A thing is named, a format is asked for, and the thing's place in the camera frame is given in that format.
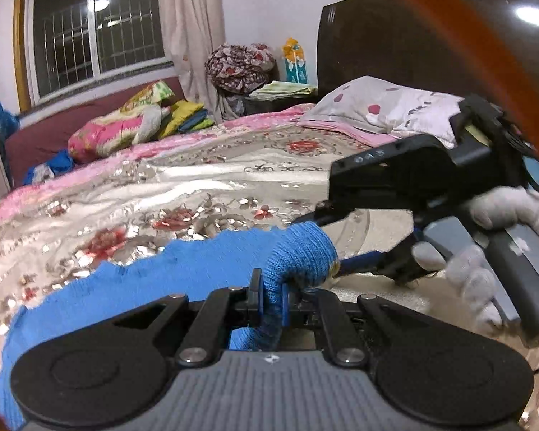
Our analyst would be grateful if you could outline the light green folded cloth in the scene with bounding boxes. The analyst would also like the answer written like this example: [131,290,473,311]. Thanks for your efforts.
[248,81,318,101]

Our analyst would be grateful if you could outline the dark wooden headboard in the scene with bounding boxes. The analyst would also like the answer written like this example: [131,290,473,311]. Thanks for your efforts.
[317,0,539,97]

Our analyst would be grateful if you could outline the yellow green folded clothes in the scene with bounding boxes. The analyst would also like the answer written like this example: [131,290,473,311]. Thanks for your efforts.
[156,100,215,140]

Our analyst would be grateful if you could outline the white gloved right hand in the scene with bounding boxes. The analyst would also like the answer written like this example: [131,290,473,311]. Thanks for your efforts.
[412,187,539,333]

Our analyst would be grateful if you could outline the beige curtain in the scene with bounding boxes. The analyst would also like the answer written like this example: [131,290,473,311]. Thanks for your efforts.
[158,0,235,122]

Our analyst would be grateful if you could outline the dark floral fabric bundle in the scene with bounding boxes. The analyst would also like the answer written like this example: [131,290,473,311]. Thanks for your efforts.
[204,43,275,94]

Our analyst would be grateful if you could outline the yellow blue carton box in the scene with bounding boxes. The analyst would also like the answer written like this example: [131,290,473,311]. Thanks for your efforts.
[282,38,308,84]

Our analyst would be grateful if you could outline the white pillow with red dots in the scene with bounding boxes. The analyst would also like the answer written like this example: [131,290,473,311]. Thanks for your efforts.
[300,76,461,149]

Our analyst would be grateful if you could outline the window with metal grille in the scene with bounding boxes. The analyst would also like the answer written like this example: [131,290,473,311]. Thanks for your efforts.
[13,0,171,113]

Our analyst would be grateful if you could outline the orange strap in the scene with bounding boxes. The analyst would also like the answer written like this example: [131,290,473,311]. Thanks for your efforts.
[372,0,539,168]

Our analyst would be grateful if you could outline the blue cloth on bench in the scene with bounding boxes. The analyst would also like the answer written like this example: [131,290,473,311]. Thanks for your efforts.
[23,150,75,186]

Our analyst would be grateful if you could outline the maroon bench cushion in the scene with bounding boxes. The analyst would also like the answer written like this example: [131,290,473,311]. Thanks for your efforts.
[5,77,184,189]

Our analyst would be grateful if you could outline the pink floral folded blanket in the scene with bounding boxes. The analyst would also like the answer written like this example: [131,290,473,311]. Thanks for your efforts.
[68,81,176,163]

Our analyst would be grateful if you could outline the blue striped knit sweater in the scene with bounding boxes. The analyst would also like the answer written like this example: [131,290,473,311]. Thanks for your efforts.
[0,222,349,430]

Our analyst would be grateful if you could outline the floral satin bedspread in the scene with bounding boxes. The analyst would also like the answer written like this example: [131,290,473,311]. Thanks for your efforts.
[0,103,539,431]

